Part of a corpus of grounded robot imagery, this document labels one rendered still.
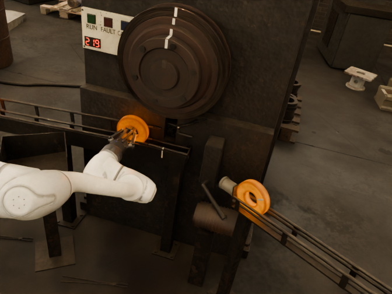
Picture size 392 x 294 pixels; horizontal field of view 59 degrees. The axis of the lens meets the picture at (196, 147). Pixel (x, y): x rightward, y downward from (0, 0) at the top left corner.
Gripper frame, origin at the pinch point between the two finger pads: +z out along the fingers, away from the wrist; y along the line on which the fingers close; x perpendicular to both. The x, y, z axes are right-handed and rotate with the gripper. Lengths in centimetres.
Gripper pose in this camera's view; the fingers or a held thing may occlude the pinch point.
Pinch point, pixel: (132, 127)
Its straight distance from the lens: 169.1
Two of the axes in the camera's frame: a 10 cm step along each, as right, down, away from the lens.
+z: 2.6, -5.5, 7.9
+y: 9.6, 2.5, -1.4
